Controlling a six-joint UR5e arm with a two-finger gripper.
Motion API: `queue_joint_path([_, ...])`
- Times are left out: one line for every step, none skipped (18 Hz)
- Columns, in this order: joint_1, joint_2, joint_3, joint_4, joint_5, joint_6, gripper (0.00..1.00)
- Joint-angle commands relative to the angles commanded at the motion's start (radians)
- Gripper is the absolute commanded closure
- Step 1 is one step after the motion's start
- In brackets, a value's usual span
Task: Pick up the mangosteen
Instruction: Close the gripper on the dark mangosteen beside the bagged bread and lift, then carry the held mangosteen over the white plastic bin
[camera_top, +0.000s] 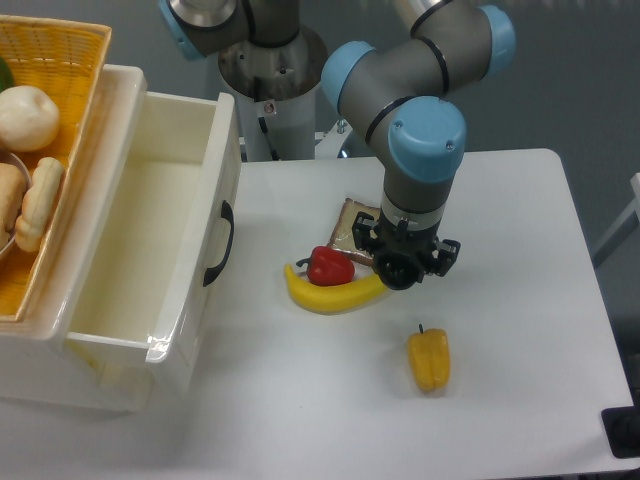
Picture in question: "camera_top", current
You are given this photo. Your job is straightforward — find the white open drawer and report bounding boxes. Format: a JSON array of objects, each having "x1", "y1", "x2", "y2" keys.
[{"x1": 61, "y1": 90, "x2": 242, "y2": 396}]

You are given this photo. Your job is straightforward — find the tan bread loaf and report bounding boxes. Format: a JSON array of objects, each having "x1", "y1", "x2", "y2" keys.
[{"x1": 0, "y1": 163, "x2": 27, "y2": 248}]

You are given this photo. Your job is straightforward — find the yellow wicker basket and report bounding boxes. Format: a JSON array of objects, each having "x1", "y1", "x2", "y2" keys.
[{"x1": 1, "y1": 15, "x2": 111, "y2": 323}]

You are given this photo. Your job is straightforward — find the green vegetable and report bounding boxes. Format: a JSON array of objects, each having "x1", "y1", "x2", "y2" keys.
[{"x1": 0, "y1": 58, "x2": 15, "y2": 92}]

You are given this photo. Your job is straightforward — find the wrapped bread slice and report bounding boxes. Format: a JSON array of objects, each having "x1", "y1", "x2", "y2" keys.
[{"x1": 327, "y1": 198, "x2": 380, "y2": 267}]

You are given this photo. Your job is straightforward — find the black drawer handle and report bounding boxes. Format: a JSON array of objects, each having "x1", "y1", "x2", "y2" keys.
[{"x1": 202, "y1": 199, "x2": 235, "y2": 288}]

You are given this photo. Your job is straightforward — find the white frame at right edge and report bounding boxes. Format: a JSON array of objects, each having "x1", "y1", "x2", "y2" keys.
[{"x1": 591, "y1": 173, "x2": 639, "y2": 269}]

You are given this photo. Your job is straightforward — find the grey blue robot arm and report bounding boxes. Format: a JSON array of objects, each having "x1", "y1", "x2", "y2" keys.
[{"x1": 159, "y1": 1, "x2": 516, "y2": 290}]

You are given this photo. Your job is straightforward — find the yellow bell pepper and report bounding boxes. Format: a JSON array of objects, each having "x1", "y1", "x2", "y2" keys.
[{"x1": 407, "y1": 328, "x2": 451, "y2": 392}]

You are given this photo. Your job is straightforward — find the white round bun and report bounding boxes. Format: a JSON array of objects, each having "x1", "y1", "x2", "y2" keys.
[{"x1": 1, "y1": 86, "x2": 60, "y2": 152}]

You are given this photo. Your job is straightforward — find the beige twisted bread roll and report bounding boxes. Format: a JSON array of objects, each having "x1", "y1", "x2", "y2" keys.
[{"x1": 15, "y1": 157, "x2": 64, "y2": 253}]

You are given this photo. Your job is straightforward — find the white drawer cabinet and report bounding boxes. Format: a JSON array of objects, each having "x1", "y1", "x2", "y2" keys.
[{"x1": 1, "y1": 65, "x2": 152, "y2": 411}]

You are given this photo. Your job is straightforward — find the dark purple mangosteen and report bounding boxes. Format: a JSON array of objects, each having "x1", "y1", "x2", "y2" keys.
[{"x1": 374, "y1": 251, "x2": 420, "y2": 290}]

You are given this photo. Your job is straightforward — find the yellow banana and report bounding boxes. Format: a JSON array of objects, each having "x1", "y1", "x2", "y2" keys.
[{"x1": 283, "y1": 264, "x2": 388, "y2": 315}]

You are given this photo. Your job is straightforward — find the red bell pepper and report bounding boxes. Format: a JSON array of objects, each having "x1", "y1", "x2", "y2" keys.
[{"x1": 296, "y1": 246, "x2": 355, "y2": 287}]

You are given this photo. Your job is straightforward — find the black device at table edge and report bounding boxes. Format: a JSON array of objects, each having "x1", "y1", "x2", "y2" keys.
[{"x1": 601, "y1": 406, "x2": 639, "y2": 459}]

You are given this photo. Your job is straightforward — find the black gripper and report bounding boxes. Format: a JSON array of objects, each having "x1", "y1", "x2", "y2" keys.
[{"x1": 352, "y1": 205, "x2": 461, "y2": 280}]

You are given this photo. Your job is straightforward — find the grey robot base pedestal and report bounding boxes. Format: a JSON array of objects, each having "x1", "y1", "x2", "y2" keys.
[{"x1": 218, "y1": 25, "x2": 328, "y2": 162}]

